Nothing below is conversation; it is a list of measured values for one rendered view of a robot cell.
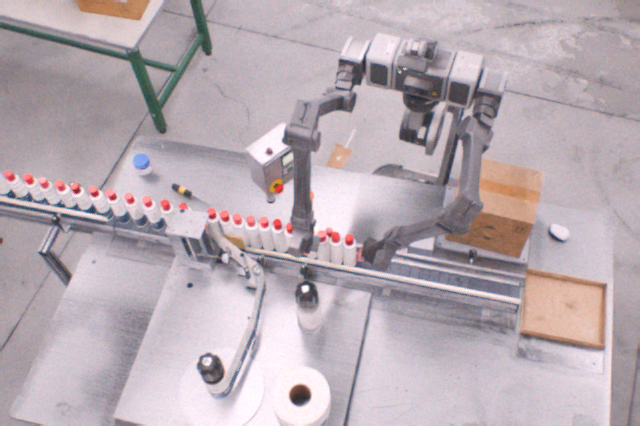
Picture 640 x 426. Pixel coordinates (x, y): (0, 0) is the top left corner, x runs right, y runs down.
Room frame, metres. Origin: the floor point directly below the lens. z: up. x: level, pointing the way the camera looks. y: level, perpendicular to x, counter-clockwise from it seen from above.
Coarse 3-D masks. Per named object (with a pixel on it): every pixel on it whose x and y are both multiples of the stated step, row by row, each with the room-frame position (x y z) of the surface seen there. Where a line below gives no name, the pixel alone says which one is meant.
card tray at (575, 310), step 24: (528, 288) 1.13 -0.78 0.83; (552, 288) 1.13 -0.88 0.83; (576, 288) 1.12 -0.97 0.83; (600, 288) 1.11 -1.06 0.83; (528, 312) 1.04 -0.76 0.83; (552, 312) 1.03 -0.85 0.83; (576, 312) 1.02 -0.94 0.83; (600, 312) 1.01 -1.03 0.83; (552, 336) 0.92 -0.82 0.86; (576, 336) 0.93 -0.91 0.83; (600, 336) 0.92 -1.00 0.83
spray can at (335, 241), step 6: (336, 234) 1.30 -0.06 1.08; (330, 240) 1.30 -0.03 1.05; (336, 240) 1.29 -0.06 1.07; (342, 240) 1.30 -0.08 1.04; (330, 246) 1.29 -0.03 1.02; (336, 246) 1.28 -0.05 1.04; (342, 246) 1.29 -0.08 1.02; (330, 252) 1.29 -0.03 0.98; (336, 252) 1.28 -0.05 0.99; (342, 252) 1.29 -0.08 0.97; (330, 258) 1.29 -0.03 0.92; (336, 258) 1.28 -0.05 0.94; (342, 258) 1.29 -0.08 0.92
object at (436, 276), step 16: (128, 224) 1.55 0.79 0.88; (272, 256) 1.35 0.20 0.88; (304, 256) 1.33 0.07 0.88; (352, 272) 1.24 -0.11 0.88; (384, 272) 1.23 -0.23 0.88; (400, 272) 1.23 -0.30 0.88; (416, 272) 1.22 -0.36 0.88; (432, 272) 1.22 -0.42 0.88; (448, 272) 1.21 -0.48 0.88; (432, 288) 1.15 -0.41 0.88; (464, 288) 1.14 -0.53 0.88; (480, 288) 1.13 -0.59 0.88; (496, 288) 1.12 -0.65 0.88; (512, 288) 1.12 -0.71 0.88
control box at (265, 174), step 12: (276, 132) 1.50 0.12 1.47; (252, 144) 1.46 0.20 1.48; (264, 144) 1.45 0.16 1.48; (276, 144) 1.45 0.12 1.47; (252, 156) 1.41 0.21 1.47; (264, 156) 1.40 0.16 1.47; (276, 156) 1.40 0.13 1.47; (252, 168) 1.42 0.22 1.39; (264, 168) 1.37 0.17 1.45; (276, 168) 1.39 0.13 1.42; (264, 180) 1.37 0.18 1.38; (276, 180) 1.39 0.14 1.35; (288, 180) 1.42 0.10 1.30
